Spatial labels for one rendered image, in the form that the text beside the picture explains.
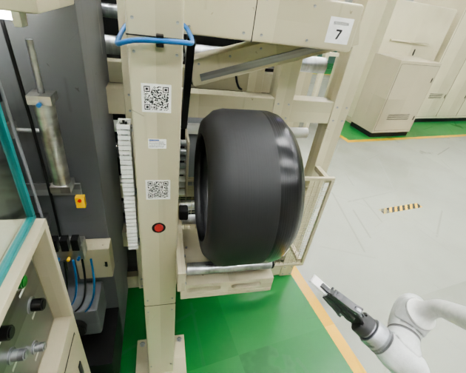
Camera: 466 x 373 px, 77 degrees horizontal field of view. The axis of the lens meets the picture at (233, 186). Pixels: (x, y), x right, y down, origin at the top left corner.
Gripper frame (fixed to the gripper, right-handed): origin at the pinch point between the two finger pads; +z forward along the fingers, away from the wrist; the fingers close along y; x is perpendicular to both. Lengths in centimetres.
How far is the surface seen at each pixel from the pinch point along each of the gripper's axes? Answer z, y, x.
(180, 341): 17, 104, -40
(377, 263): -69, 127, 110
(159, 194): 58, -7, -17
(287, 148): 37.2, -27.9, 12.8
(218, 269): 28.6, 14.5, -16.3
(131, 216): 62, 2, -27
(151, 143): 66, -23, -13
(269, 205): 29.9, -22.5, -2.5
